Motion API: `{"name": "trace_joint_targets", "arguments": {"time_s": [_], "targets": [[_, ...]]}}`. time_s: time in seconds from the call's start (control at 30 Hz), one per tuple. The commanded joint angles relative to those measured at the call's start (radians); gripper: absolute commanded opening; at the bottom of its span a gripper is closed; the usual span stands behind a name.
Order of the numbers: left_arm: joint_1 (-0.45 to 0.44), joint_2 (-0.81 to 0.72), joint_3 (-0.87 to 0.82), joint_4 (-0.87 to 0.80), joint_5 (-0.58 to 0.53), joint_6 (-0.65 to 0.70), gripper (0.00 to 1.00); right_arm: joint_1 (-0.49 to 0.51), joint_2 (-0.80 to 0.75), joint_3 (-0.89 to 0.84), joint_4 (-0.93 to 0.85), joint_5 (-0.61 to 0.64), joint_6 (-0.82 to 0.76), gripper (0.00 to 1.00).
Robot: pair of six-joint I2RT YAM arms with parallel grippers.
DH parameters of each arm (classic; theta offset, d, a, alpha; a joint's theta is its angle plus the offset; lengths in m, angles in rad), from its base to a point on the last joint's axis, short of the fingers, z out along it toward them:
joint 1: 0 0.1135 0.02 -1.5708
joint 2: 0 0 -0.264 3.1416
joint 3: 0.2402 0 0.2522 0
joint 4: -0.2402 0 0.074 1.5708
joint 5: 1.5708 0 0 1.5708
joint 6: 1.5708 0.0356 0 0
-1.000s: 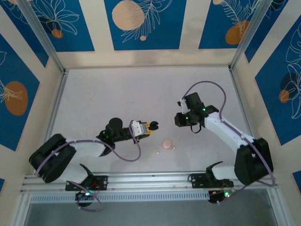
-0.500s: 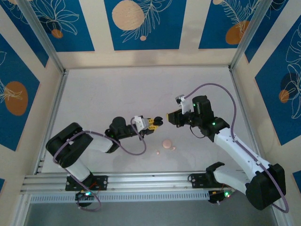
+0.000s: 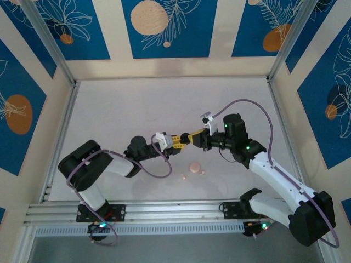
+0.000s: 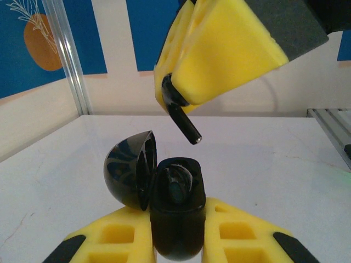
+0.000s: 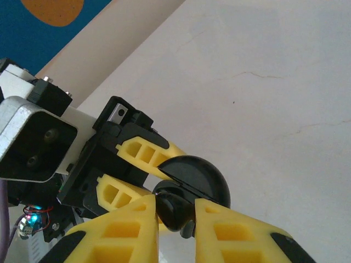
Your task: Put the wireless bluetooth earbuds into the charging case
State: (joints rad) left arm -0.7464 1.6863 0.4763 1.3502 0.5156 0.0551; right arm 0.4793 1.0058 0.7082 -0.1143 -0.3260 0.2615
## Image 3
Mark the pink round earbud charging case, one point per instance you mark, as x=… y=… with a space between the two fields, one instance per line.
x=194 y=168

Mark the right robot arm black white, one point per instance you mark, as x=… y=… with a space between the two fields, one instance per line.
x=274 y=175

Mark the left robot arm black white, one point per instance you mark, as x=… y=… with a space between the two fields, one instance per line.
x=87 y=164

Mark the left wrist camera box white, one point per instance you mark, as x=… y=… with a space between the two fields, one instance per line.
x=163 y=139

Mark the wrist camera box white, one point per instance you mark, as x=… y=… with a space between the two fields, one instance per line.
x=206 y=116
x=163 y=139

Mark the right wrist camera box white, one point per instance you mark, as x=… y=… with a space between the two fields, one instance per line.
x=206 y=116

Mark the aluminium table side rail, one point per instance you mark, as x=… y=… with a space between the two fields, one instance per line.
x=67 y=115
x=275 y=104

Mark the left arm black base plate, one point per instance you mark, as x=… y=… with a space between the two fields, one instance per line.
x=120 y=212

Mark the aluminium mounting rail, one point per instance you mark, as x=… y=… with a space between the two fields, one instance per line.
x=170 y=212

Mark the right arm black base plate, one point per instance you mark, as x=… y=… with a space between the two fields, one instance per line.
x=230 y=211

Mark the aluminium frame post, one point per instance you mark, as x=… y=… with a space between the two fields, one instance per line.
x=293 y=41
x=49 y=41

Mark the aluminium lower frame bar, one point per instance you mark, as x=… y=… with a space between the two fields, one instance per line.
x=26 y=246
x=323 y=246

